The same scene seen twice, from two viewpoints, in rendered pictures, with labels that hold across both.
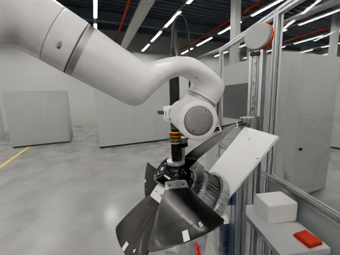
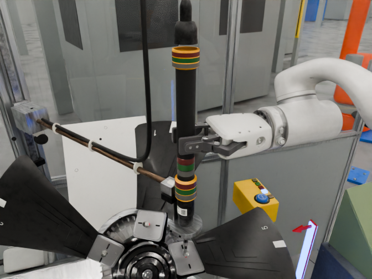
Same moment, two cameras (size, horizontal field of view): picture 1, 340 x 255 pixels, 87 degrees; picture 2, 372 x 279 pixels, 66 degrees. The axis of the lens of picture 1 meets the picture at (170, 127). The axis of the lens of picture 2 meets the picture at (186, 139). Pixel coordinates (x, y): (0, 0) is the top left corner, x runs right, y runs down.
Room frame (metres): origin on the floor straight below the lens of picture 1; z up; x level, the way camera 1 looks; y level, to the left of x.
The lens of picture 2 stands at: (0.75, 0.43, 1.72)
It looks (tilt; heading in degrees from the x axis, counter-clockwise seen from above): 27 degrees down; 260
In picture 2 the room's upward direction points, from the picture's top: straight up
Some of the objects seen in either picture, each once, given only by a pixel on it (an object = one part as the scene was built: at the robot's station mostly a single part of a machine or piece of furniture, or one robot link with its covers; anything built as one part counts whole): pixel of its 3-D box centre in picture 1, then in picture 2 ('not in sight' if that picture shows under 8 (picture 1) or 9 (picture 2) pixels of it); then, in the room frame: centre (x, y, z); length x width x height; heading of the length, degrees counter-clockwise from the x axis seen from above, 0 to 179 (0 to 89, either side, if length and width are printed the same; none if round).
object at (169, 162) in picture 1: (177, 150); (181, 206); (0.68, -0.03, 1.33); 0.09 x 0.07 x 0.10; 132
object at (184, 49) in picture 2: not in sight; (185, 58); (0.67, -0.02, 1.63); 0.04 x 0.04 x 0.03
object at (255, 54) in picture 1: (252, 104); (13, 80); (1.12, -0.52, 1.48); 0.05 x 0.03 x 0.62; 42
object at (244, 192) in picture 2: not in sight; (253, 202); (0.35, -0.35, 1.02); 0.16 x 0.10 x 0.11; 97
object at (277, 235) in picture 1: (276, 225); not in sight; (0.85, -0.55, 0.85); 0.36 x 0.24 x 0.03; 7
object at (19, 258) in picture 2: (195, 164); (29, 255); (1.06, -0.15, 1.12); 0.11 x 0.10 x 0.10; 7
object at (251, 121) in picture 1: (248, 122); (30, 117); (1.09, -0.49, 1.37); 0.10 x 0.07 x 0.08; 132
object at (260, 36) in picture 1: (258, 37); not in sight; (1.15, -0.56, 1.88); 0.17 x 0.15 x 0.16; 7
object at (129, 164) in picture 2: (219, 129); (91, 146); (0.88, -0.25, 1.37); 0.54 x 0.01 x 0.01; 132
